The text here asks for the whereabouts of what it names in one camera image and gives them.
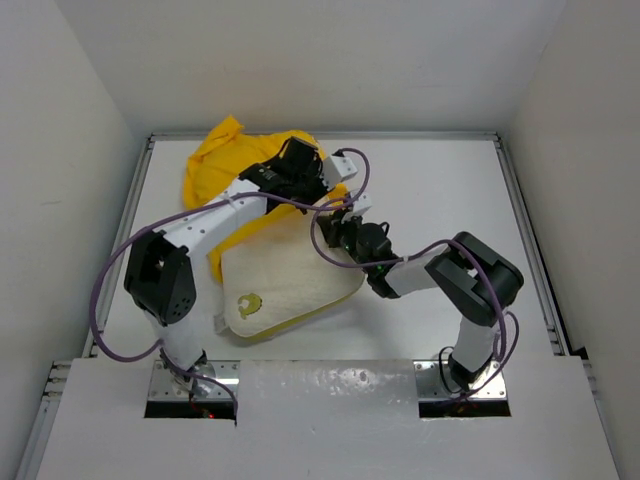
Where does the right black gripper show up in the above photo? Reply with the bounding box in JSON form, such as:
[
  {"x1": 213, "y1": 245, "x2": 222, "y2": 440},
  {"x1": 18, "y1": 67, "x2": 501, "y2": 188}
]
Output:
[{"x1": 320, "y1": 207, "x2": 374, "y2": 274}]

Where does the yellow pillowcase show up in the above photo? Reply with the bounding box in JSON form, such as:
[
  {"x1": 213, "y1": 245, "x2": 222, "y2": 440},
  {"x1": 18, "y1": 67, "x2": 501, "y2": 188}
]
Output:
[{"x1": 182, "y1": 115, "x2": 325, "y2": 282}]

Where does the cream pillow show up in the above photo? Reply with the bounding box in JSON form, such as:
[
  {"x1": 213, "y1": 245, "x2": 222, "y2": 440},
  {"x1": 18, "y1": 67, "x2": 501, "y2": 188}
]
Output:
[{"x1": 209, "y1": 205, "x2": 364, "y2": 341}]

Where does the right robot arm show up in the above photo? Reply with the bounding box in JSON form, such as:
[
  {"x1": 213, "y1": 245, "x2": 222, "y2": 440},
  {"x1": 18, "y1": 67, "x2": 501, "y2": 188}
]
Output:
[{"x1": 314, "y1": 209, "x2": 524, "y2": 392}]

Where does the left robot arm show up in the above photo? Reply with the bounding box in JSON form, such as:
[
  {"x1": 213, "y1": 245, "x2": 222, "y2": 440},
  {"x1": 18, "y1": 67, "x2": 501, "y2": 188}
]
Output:
[{"x1": 124, "y1": 137, "x2": 329, "y2": 390}]

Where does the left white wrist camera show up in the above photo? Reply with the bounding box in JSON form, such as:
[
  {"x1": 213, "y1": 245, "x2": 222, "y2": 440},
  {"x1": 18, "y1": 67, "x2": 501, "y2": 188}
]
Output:
[{"x1": 321, "y1": 155, "x2": 358, "y2": 188}]

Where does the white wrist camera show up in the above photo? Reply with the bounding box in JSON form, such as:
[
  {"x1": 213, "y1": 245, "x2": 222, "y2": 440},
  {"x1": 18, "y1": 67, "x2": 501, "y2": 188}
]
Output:
[
  {"x1": 346, "y1": 193, "x2": 372, "y2": 219},
  {"x1": 321, "y1": 155, "x2": 358, "y2": 188}
]

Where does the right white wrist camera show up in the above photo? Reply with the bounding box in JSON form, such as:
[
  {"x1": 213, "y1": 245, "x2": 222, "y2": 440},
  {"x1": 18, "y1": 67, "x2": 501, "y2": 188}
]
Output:
[{"x1": 346, "y1": 193, "x2": 372, "y2": 219}]

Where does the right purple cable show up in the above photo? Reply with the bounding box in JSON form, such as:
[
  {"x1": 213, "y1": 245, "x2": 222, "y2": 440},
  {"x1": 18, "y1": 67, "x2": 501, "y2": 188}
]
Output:
[{"x1": 309, "y1": 147, "x2": 521, "y2": 401}]

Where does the purple cable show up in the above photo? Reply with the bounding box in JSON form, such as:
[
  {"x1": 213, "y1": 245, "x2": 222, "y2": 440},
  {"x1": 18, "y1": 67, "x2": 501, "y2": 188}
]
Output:
[
  {"x1": 309, "y1": 147, "x2": 521, "y2": 401},
  {"x1": 89, "y1": 192, "x2": 346, "y2": 416}
]

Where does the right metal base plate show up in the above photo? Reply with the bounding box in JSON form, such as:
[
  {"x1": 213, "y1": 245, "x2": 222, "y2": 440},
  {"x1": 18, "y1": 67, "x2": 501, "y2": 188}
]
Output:
[{"x1": 414, "y1": 359, "x2": 508, "y2": 402}]

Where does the metal base plate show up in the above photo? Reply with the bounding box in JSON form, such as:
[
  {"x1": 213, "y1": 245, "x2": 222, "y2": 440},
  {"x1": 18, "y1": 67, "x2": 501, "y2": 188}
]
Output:
[
  {"x1": 414, "y1": 359, "x2": 508, "y2": 402},
  {"x1": 147, "y1": 360, "x2": 239, "y2": 402}
]

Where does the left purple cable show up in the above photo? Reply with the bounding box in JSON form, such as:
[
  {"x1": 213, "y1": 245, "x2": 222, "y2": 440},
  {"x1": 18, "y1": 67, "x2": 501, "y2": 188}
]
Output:
[{"x1": 89, "y1": 192, "x2": 346, "y2": 416}]

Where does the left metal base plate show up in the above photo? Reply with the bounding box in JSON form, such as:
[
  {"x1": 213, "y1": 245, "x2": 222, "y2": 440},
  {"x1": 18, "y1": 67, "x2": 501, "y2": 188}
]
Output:
[{"x1": 147, "y1": 360, "x2": 239, "y2": 402}]

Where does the aluminium table frame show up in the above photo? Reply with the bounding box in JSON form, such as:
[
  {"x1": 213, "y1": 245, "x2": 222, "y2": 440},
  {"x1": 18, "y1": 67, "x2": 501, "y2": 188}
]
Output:
[{"x1": 20, "y1": 132, "x2": 616, "y2": 479}]

